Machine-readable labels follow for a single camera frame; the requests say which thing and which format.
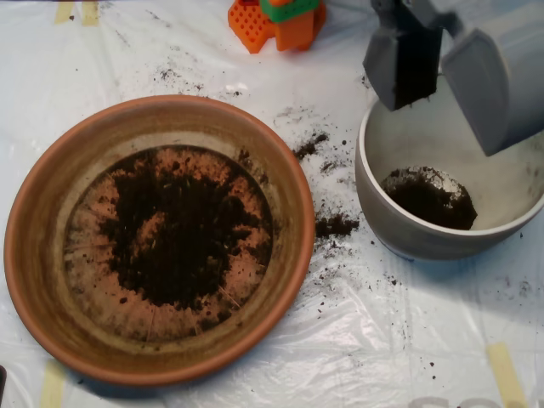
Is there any white ceramic pot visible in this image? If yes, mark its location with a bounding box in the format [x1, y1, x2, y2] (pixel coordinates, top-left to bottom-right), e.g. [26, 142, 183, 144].
[354, 74, 544, 261]

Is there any clear plastic cover sheet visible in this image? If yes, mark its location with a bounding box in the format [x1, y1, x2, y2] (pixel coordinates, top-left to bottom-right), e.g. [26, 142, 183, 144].
[0, 0, 544, 408]

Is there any dark soil pile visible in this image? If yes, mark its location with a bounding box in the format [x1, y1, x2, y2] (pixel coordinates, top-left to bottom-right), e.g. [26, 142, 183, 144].
[99, 148, 260, 311]

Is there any large spilled soil clump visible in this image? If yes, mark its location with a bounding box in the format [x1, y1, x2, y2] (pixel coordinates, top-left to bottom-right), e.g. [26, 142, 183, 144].
[314, 213, 360, 239]

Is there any terracotta clay saucer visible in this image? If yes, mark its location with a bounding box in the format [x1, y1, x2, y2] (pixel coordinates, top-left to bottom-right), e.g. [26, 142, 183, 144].
[3, 93, 316, 388]

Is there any dark soil heap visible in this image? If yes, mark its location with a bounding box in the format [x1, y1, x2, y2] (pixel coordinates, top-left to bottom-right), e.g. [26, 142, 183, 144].
[379, 166, 478, 230]

